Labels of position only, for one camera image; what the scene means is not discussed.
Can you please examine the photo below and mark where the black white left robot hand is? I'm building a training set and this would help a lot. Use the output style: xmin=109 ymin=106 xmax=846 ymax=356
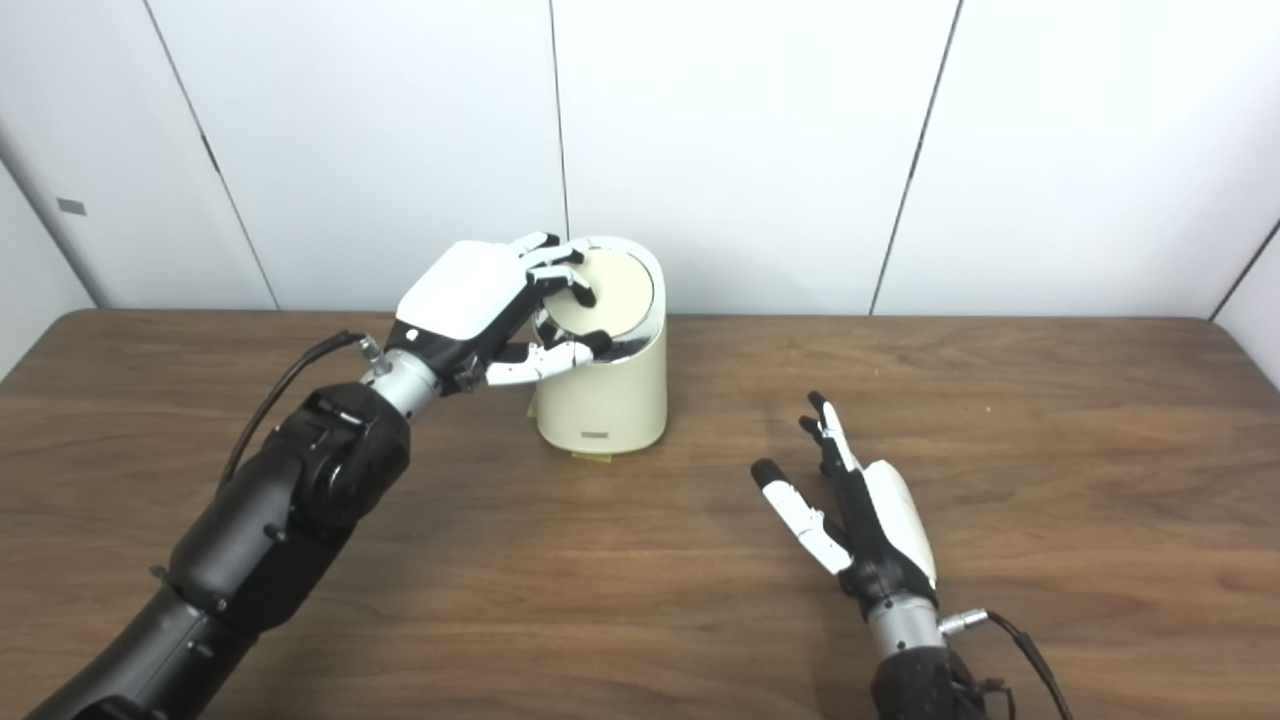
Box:
xmin=385 ymin=232 xmax=613 ymax=396

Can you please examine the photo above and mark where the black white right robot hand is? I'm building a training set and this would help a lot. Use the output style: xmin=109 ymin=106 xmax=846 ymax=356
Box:
xmin=751 ymin=391 xmax=939 ymax=613

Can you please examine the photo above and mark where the round cream bin lid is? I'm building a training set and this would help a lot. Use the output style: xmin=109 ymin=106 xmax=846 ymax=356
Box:
xmin=545 ymin=250 xmax=656 ymax=336

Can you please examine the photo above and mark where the cream-colored plastic bin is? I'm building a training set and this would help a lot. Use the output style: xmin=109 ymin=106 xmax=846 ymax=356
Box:
xmin=530 ymin=236 xmax=668 ymax=458

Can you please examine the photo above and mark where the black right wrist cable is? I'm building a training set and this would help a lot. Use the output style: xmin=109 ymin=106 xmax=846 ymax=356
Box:
xmin=938 ymin=608 xmax=1076 ymax=720

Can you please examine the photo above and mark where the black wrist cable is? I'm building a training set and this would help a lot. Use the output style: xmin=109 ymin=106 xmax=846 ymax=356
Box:
xmin=938 ymin=608 xmax=1076 ymax=720
xmin=215 ymin=330 xmax=386 ymax=491

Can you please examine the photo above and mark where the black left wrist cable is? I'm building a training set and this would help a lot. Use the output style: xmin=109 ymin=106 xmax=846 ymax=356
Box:
xmin=215 ymin=330 xmax=386 ymax=491

